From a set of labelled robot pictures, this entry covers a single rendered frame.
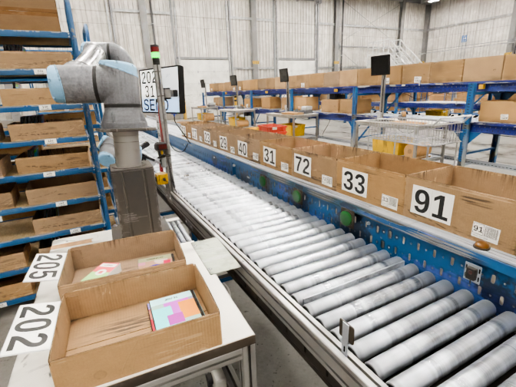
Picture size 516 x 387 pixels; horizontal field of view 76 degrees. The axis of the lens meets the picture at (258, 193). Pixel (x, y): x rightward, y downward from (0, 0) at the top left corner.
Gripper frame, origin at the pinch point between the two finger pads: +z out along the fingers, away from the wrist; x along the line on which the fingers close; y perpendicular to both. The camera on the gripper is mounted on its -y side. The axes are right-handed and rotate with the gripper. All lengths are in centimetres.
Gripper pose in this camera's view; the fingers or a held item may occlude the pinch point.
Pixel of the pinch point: (159, 161)
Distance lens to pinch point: 229.3
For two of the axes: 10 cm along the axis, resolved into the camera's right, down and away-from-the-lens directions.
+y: -4.1, 9.1, 0.4
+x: 4.7, 2.4, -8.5
